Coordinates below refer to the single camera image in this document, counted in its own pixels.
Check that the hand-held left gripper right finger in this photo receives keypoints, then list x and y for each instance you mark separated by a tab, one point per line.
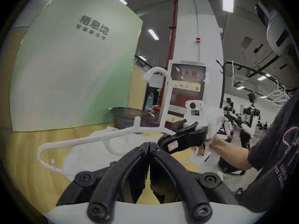
184	178

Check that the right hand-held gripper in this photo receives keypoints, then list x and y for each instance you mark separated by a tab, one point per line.
211	120

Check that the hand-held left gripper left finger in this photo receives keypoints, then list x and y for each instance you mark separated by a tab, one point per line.
109	178

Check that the white plastic clothes hanger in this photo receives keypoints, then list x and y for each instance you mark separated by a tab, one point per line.
102	138

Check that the person's right forearm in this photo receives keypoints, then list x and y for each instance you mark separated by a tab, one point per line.
236	155

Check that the person's right hand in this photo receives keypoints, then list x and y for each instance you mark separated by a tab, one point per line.
213	143

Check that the white cloth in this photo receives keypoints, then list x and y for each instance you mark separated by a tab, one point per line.
121	146

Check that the black robot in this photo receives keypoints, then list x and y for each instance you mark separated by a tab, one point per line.
229	107
251	111

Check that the black garment rack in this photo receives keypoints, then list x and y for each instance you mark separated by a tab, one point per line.
222	85

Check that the black mesh basket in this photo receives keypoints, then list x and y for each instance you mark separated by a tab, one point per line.
127	118

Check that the group of people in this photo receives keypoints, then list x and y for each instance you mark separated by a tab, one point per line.
262	126

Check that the person's body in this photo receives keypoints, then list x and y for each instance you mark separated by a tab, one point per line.
275	153

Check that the red alarm box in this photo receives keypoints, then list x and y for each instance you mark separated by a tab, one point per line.
198	40

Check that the white hanger on rack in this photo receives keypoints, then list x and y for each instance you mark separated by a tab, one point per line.
278	96

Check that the red pipe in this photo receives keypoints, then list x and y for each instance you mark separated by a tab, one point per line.
173	27

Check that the white head-worn camera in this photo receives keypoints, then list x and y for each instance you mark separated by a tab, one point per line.
278	29

